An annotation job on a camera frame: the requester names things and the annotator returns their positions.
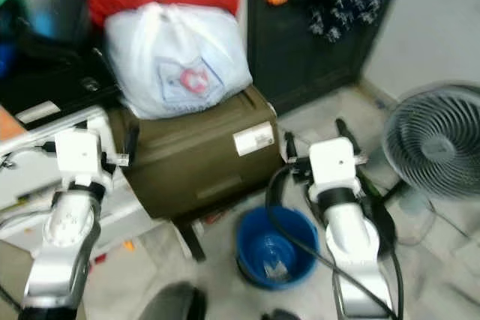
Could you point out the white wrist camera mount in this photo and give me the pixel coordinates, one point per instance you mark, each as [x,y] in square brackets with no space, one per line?
[334,162]
[79,157]

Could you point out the black wardrobe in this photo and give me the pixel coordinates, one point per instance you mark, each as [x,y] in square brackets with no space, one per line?
[300,58]

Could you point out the brown cardboard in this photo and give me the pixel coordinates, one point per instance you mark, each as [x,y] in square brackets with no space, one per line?
[7,124]

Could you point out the silver robot right leg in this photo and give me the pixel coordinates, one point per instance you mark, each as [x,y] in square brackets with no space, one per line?
[281,315]

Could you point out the black case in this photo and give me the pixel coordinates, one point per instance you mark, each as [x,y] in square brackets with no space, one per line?
[52,13]

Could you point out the grey floor fan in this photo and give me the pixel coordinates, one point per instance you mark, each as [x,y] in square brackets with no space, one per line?
[435,140]

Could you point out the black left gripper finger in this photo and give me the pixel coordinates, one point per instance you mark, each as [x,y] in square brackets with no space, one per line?
[133,144]

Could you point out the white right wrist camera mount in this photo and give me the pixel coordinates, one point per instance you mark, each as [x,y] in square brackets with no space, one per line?
[334,162]

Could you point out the white plastic bag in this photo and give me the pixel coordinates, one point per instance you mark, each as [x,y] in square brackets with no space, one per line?
[172,58]

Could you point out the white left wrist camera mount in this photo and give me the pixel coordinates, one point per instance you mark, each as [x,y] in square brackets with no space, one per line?
[79,157]

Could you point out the silver robot leg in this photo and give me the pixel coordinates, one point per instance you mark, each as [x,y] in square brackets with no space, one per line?
[281,315]
[172,303]

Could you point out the dark small table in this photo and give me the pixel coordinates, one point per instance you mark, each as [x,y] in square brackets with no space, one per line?
[190,241]

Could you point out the blue plastic bucket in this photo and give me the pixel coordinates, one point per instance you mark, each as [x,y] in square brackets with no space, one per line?
[251,234]

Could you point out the silver robot left leg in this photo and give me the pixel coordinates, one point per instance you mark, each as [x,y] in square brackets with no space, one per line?
[172,303]

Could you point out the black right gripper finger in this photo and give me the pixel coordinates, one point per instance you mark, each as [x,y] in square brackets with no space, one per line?
[289,146]
[343,127]

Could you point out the olive brown storage box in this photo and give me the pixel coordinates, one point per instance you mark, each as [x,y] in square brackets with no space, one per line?
[195,159]

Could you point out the black white checked cloth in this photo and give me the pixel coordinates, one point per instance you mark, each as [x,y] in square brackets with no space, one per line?
[345,1]

